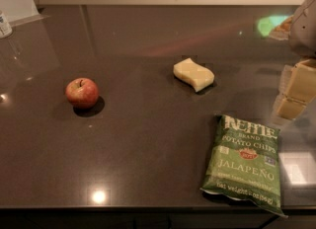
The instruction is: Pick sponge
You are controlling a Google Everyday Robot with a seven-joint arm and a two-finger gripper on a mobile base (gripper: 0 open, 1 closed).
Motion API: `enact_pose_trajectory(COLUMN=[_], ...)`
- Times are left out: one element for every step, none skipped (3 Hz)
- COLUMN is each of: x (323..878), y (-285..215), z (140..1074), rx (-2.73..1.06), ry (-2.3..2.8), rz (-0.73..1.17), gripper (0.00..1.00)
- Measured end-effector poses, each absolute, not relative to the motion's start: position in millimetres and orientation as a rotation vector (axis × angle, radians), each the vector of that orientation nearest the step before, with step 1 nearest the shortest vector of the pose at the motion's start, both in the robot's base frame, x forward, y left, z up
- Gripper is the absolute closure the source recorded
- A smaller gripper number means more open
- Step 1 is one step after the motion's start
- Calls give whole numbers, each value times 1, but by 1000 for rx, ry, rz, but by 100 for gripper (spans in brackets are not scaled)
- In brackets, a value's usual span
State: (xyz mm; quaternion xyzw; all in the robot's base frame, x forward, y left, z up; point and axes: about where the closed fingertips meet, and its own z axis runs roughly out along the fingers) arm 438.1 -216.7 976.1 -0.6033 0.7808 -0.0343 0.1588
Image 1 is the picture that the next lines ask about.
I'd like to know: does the yellow wavy sponge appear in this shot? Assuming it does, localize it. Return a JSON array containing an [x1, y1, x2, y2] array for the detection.
[[173, 58, 214, 92]]

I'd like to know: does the green jalapeño chips bag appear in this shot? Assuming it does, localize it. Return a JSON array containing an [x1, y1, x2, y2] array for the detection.
[[201, 114, 284, 216]]

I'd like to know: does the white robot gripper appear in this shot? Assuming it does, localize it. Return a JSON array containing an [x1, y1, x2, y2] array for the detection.
[[276, 0, 316, 119]]

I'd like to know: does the white bottle with label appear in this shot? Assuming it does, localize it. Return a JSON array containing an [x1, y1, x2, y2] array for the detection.
[[0, 11, 13, 38]]

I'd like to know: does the red apple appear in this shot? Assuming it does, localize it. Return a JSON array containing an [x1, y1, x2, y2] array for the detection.
[[65, 78, 99, 110]]

